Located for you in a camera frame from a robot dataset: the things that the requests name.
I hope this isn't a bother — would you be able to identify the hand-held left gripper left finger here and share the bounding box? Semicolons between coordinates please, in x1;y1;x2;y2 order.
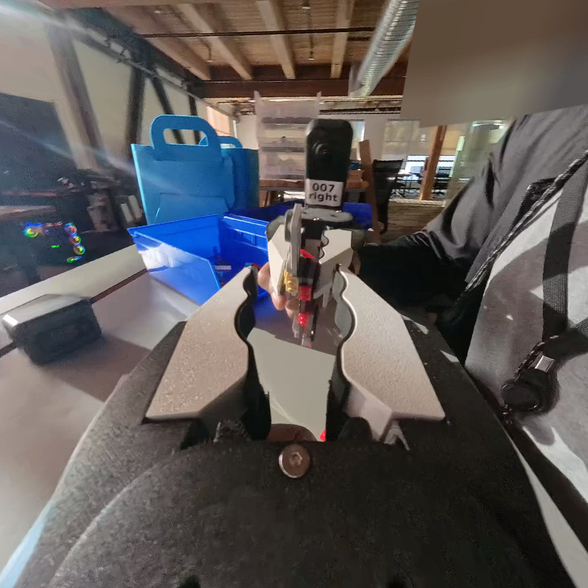
144;266;273;442

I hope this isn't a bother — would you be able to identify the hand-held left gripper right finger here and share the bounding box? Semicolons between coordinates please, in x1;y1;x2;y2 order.
324;268;447;450

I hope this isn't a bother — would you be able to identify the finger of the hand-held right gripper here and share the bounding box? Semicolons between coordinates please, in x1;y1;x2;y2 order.
266;223;304;298
319;227;355;309

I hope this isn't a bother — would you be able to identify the toy brick model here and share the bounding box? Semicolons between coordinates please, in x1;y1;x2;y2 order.
277;203;323;346

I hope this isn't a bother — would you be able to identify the person's right forearm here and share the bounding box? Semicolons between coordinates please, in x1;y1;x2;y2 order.
354;220;499;324

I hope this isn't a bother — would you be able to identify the grey desk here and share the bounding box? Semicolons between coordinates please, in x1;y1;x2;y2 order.
0;243;465;588

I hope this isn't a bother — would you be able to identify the person's right hand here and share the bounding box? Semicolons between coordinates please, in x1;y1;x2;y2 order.
256;264;301;322

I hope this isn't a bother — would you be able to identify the blue plastic bin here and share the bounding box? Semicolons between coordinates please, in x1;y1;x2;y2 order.
128;213;273;306
222;200;374;265

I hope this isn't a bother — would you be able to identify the clear plastic drawer unit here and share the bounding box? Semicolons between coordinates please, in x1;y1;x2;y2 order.
254;91;322;181

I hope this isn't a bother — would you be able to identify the black office chair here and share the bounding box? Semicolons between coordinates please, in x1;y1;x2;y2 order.
371;158;406;203

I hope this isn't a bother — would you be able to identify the person's torso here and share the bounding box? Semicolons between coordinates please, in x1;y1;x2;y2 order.
434;105;588;588

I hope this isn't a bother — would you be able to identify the black power adapter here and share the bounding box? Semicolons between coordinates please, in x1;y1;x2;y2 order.
1;295;103;366

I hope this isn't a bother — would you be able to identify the computer with rainbow fans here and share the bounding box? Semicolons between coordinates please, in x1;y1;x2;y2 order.
21;220;89;266

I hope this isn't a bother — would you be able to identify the dark partition screen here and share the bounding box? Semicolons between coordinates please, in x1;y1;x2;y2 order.
0;92;65;194

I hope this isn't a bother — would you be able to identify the silver ventilation duct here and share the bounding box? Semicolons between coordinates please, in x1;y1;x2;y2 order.
351;0;420;98

